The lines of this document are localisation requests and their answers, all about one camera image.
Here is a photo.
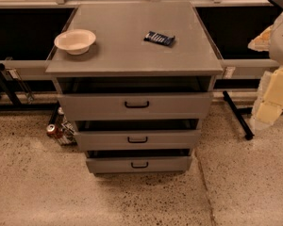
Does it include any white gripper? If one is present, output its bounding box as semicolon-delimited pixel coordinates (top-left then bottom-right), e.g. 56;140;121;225
250;67;283;130

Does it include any grey top drawer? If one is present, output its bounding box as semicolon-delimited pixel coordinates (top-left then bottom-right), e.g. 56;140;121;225
58;92;212;121

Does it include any grey drawer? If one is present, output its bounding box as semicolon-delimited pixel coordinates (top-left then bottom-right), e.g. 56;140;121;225
86;156;191;174
58;92;212;121
75;130;201;151

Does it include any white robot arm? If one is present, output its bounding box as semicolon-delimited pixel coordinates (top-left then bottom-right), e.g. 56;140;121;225
248;12;283;130

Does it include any grey middle drawer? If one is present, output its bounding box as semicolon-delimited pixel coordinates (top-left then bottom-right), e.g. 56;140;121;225
75;130;201;151

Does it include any grey drawer cabinet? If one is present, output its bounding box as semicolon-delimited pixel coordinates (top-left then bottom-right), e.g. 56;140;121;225
46;1;223;160

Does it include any grey bottom drawer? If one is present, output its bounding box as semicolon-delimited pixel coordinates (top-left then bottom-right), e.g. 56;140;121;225
86;156;191;174

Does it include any black metal bar right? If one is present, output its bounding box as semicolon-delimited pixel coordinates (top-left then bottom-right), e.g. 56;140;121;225
223;90;254;140

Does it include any blue snack packet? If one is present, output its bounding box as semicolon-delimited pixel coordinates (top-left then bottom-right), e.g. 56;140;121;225
143;31;175;46

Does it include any white bowl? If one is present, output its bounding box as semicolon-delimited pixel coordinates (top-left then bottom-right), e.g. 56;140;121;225
54;29;96;55

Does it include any red soda can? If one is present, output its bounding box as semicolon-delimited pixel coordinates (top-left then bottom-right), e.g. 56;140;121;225
46;124;62;138

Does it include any wire rack on floor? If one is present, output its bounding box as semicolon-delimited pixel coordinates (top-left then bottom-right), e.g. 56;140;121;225
55;107;76;146

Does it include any black metal frame left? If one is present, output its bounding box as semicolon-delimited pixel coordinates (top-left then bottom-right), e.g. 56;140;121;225
0;71;22;106

